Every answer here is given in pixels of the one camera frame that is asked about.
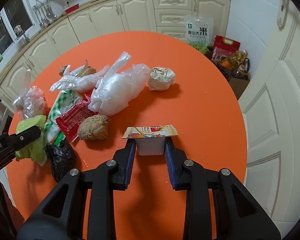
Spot yellow green snack bag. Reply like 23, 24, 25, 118
14, 114, 49, 167

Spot clear bag with bread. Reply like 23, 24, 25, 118
13, 69, 48, 120

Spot black plastic bag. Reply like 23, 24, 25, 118
44, 138, 76, 183

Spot white yogurt cup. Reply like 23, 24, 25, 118
122, 125, 178, 156

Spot red snack wrapper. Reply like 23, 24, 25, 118
56, 94, 94, 142

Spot green checkered wrapper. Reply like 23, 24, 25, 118
44, 90, 83, 146

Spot kitchen window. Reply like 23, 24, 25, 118
0, 0, 34, 55

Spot lower kitchen cabinets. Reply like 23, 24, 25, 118
0, 0, 231, 101

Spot clear twisted plastic wrapper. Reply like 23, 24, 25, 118
50, 65, 110, 93

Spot small ginger piece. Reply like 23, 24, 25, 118
59, 66, 67, 76

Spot white rolled plastic bag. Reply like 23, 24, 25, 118
88, 51, 151, 116

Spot crumpled paper ball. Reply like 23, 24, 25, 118
148, 67, 175, 91

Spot medium ginger piece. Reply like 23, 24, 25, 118
79, 60, 96, 77

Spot brown cardboard box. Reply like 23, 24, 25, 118
229, 77, 250, 100

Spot sink faucet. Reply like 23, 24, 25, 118
14, 25, 30, 43

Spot white door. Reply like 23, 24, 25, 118
238, 0, 300, 238

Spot hanging utensil rack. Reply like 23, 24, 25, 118
32, 0, 58, 30

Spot red gift bag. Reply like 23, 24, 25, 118
212, 35, 241, 63

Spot red basin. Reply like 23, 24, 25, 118
64, 3, 79, 14

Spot white rice bag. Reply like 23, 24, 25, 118
184, 15, 213, 55

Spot door handle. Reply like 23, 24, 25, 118
276, 0, 290, 31

